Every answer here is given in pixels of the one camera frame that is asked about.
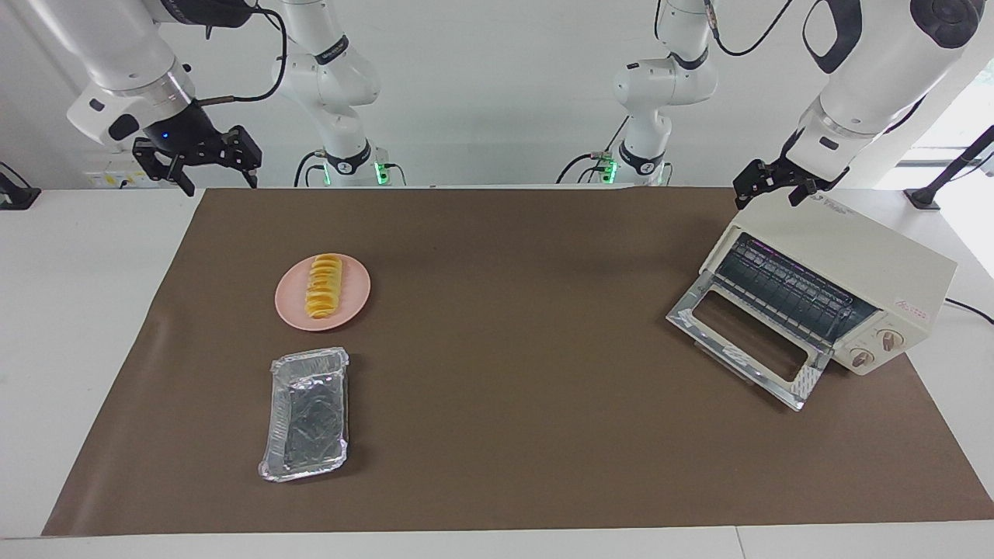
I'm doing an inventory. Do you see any yellow ridged bread loaf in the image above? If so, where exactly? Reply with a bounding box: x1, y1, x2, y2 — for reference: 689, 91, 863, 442
304, 254, 344, 320

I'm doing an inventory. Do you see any aluminium foil tray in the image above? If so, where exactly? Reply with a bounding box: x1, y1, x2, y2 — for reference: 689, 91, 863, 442
258, 347, 350, 484

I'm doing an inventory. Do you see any cream toaster oven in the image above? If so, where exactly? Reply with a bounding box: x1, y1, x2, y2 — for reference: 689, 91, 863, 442
699, 186, 958, 377

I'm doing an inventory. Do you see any glass oven door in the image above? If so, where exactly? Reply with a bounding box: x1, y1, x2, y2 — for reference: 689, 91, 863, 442
666, 272, 833, 412

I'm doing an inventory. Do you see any pink round plate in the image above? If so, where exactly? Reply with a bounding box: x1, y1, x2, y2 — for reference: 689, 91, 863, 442
275, 253, 372, 332

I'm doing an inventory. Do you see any brown table mat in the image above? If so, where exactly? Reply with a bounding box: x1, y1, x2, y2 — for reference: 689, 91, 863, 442
41, 186, 994, 536

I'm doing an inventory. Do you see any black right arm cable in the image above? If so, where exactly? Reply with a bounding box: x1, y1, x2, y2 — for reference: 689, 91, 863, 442
194, 6, 289, 106

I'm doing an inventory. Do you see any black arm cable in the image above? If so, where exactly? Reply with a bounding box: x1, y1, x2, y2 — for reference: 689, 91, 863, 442
194, 6, 289, 106
703, 0, 794, 57

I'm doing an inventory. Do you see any black right base cable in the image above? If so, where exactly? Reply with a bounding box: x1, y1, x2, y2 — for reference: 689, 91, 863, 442
293, 149, 331, 188

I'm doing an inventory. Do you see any black base cable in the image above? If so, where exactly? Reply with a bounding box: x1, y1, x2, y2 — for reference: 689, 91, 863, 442
293, 149, 331, 188
555, 116, 631, 186

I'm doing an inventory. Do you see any white wall socket box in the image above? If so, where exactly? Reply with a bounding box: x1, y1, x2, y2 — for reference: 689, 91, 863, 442
84, 158, 152, 189

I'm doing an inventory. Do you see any metal oven wire rack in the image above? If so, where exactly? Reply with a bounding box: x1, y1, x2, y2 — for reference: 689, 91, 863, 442
714, 233, 878, 346

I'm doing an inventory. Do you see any black long-armed camera stand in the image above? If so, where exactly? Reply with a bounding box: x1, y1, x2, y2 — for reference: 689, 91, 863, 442
903, 124, 994, 210

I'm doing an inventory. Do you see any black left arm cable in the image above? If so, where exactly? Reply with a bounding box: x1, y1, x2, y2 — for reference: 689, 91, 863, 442
703, 0, 794, 57

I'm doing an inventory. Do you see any black short camera stand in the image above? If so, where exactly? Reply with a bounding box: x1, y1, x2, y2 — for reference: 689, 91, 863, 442
0, 161, 41, 210

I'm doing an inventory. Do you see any black left base cable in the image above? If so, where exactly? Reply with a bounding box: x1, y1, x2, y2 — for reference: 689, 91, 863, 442
555, 116, 631, 186

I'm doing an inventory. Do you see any black oven power cable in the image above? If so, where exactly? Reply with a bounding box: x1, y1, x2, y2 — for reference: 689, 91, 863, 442
944, 297, 994, 325

